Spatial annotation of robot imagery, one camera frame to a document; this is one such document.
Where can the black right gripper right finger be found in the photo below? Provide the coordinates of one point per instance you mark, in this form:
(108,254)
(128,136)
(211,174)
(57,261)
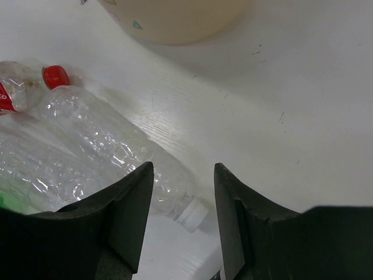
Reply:
(261,239)

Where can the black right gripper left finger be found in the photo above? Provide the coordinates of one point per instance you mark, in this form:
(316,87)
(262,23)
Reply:
(99,237)

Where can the clear bottle unlabelled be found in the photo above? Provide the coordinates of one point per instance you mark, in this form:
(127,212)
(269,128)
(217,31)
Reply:
(43,176)
(113,146)

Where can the small clear bottle red label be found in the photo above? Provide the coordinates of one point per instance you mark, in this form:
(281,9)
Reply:
(22,87)

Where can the beige cartoon bin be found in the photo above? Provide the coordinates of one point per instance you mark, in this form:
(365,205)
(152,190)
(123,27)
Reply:
(174,22)

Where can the small bottle black label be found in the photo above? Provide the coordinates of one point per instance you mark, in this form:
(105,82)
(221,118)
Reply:
(220,275)

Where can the green plastic bottle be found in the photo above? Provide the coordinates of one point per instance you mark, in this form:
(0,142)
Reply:
(11,202)

